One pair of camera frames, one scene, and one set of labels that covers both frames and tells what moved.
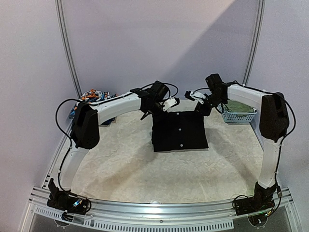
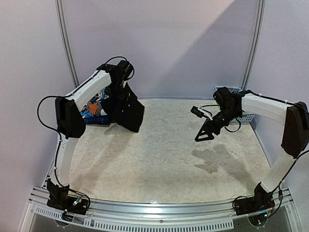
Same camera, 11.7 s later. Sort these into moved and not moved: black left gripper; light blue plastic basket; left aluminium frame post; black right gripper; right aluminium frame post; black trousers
Moved: black right gripper; black trousers; black left gripper
Not moved: left aluminium frame post; right aluminium frame post; light blue plastic basket
